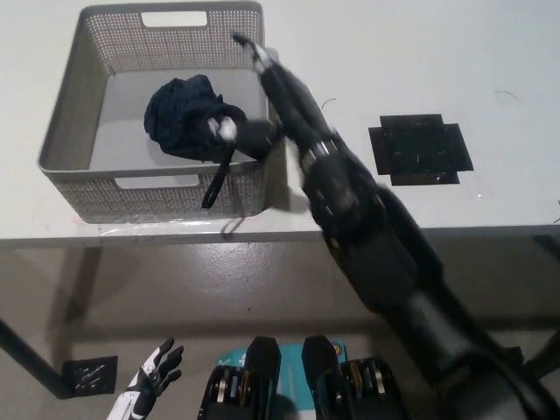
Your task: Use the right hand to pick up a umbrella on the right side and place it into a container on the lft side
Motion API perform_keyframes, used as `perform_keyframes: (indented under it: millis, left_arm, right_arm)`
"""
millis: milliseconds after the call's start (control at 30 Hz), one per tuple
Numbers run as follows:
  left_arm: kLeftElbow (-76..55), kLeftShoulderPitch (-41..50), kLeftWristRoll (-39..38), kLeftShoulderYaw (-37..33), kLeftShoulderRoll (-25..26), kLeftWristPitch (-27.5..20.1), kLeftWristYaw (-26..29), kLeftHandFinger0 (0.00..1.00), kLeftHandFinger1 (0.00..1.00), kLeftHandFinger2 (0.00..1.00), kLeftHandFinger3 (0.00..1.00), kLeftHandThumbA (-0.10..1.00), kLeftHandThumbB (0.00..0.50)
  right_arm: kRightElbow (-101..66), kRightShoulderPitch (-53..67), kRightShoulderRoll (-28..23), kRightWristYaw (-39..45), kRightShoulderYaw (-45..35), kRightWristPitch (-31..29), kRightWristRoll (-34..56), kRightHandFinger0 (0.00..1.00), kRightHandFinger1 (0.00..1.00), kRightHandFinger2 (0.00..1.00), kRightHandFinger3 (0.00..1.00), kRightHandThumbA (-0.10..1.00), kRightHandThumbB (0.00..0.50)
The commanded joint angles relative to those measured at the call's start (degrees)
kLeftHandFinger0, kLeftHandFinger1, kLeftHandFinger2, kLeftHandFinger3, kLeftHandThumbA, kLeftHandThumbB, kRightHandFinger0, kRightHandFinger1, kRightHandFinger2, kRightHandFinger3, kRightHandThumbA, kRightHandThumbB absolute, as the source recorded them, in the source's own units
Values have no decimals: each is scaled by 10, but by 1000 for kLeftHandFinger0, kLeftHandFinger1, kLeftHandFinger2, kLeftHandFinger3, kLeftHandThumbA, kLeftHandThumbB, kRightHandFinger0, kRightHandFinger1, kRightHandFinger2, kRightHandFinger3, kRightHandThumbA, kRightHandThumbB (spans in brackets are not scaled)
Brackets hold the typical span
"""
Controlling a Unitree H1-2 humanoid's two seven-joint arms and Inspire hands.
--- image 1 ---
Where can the grey perforated plastic basket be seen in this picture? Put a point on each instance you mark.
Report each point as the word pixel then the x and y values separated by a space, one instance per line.
pixel 131 65

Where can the black tape patch on table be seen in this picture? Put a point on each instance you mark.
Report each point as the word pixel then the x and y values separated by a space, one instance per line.
pixel 420 149

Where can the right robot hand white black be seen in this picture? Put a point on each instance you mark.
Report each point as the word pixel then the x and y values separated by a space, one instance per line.
pixel 293 100

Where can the black robot body teal tops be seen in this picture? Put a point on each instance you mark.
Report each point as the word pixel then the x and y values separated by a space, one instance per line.
pixel 262 385

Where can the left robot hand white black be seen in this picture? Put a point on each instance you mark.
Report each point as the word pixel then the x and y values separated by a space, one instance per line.
pixel 153 376

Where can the navy umbrella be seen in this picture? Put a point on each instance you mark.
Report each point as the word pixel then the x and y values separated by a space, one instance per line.
pixel 184 114

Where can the black floor tape patch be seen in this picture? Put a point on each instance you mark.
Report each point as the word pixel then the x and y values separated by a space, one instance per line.
pixel 89 374

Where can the black metal table leg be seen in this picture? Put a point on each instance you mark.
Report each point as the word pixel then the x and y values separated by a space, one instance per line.
pixel 35 359

